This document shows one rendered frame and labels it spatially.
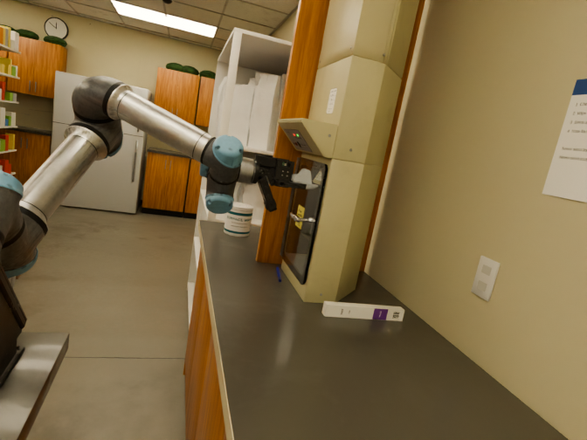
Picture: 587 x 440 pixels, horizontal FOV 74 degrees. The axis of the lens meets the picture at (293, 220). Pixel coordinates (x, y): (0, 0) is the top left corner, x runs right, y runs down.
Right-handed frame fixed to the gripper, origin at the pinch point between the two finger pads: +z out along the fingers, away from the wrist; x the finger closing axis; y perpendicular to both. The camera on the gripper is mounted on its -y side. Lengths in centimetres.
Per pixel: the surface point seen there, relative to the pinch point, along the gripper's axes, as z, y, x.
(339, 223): 9.2, -9.7, -4.5
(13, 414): -62, -37, -54
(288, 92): -5.4, 30.7, 32.5
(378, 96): 13.3, 30.6, -4.5
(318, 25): 1, 56, 33
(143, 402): -44, -131, 71
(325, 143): -0.6, 14.1, -4.5
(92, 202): -151, -121, 484
